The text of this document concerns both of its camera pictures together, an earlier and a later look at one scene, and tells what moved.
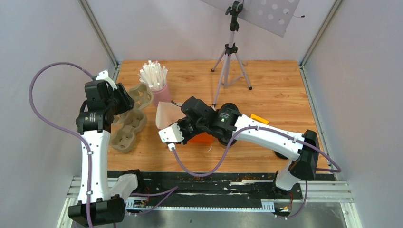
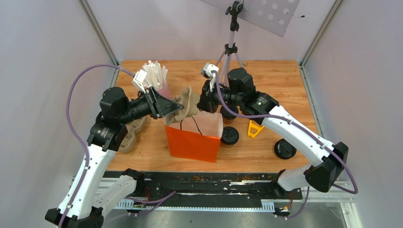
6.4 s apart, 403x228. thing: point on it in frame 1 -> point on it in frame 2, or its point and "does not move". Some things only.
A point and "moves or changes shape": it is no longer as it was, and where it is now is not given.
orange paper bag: [167, 113] moves or changes shape
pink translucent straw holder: [161, 95] does not move
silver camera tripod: [230, 48] does not move
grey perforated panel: [278, 14] does not move
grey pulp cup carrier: [125, 127] does not move
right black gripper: [180, 123] -> [206, 101]
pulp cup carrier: [142, 95] moves or changes shape
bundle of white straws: [152, 74] does not move
